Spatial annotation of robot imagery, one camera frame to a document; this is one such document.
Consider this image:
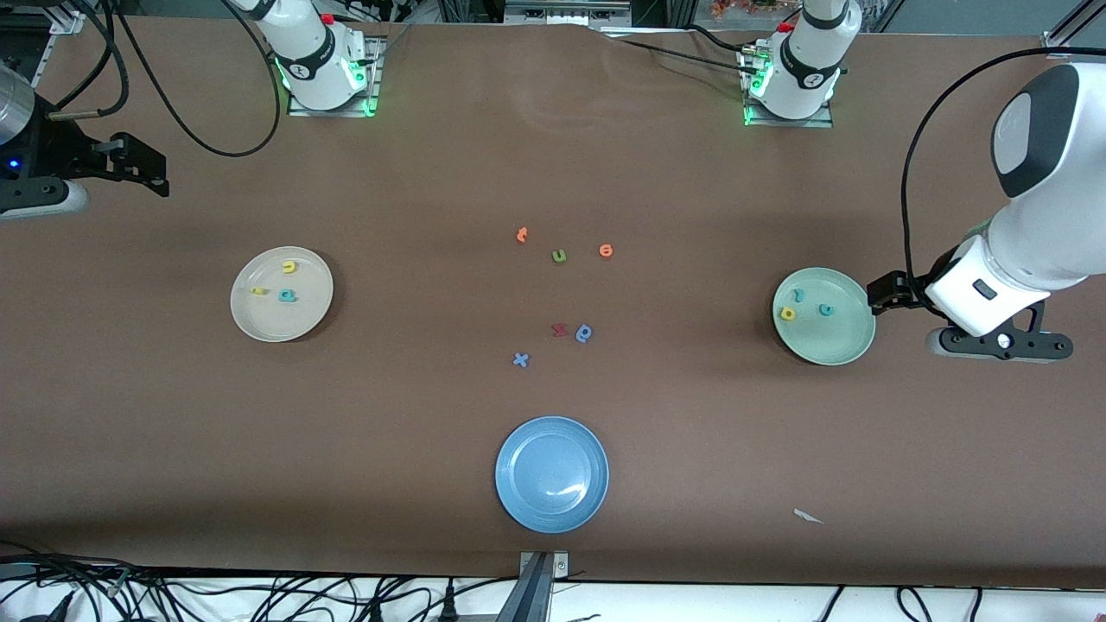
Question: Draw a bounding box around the green plate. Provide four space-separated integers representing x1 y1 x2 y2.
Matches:
772 267 877 366

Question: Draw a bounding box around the aluminium corner profile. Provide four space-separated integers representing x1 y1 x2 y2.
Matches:
30 0 87 87
1041 0 1106 60

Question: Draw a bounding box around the beige brown plate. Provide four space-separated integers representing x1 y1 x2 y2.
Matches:
230 246 334 343

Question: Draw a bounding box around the brown paper table cover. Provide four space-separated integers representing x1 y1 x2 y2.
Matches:
0 17 1106 590

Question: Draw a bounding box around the blue plate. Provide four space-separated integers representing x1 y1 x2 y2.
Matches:
494 416 610 534

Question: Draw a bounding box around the long looping black cable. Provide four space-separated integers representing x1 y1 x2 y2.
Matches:
112 0 284 159

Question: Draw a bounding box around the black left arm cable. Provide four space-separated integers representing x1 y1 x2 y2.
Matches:
900 48 1106 279

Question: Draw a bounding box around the black cable with brass plug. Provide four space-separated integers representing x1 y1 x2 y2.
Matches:
48 0 130 120

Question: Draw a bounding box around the thin black base cable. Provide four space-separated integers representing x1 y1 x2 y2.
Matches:
687 24 761 54
615 36 761 77

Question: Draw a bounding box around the metal rack frame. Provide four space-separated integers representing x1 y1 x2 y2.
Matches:
505 0 632 25

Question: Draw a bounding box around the aluminium profile bracket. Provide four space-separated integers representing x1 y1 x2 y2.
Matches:
497 550 571 622

